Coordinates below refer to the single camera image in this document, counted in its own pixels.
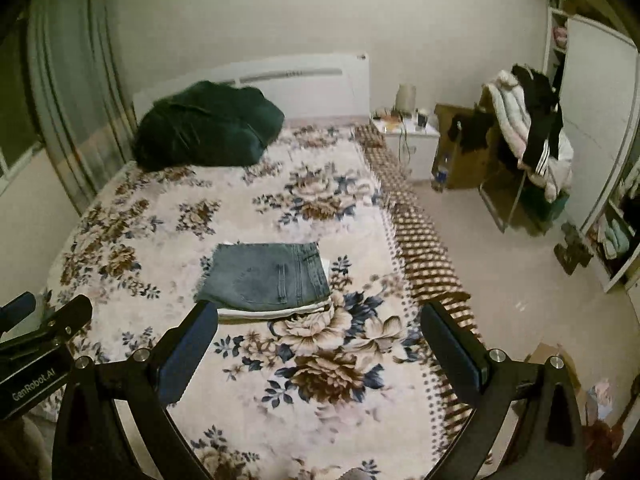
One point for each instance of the folded white garment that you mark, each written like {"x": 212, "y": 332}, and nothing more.
{"x": 280, "y": 310}

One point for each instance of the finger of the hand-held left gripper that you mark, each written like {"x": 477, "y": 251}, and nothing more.
{"x": 15, "y": 305}
{"x": 67, "y": 317}

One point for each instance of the white electric kettle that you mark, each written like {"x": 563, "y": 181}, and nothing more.
{"x": 405, "y": 97}

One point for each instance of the dark green duvet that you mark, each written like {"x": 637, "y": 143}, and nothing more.
{"x": 205, "y": 125}

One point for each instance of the white bedside table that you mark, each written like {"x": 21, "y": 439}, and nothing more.
{"x": 410, "y": 147}

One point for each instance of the brown cardboard box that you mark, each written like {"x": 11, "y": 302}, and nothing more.
{"x": 462, "y": 152}

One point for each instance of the sheer window curtain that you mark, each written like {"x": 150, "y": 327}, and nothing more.
{"x": 75, "y": 100}

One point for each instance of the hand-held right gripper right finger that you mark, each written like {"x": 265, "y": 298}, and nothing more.
{"x": 457, "y": 355}

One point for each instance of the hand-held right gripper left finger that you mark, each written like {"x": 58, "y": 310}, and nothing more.
{"x": 182, "y": 355}

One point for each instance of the chair frame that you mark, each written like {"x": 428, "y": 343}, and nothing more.
{"x": 505, "y": 195}

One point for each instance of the white bed headboard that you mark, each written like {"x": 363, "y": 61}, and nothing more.
{"x": 280, "y": 85}

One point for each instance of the checkered brown bed sheet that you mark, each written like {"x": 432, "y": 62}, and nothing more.
{"x": 415, "y": 230}

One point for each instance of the blue denim pants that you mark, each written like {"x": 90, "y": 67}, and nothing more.
{"x": 265, "y": 272}

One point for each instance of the white wardrobe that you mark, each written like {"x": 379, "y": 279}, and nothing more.
{"x": 595, "y": 140}

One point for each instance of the small cardboard box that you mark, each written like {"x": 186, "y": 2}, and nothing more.
{"x": 555, "y": 365}

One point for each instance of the floral bedspread bed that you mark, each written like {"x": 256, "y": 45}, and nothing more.
{"x": 250, "y": 285}

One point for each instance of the chair with piled clothes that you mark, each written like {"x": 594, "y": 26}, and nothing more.
{"x": 532, "y": 120}

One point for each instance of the plastic water bottle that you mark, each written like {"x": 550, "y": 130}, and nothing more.
{"x": 440, "y": 172}

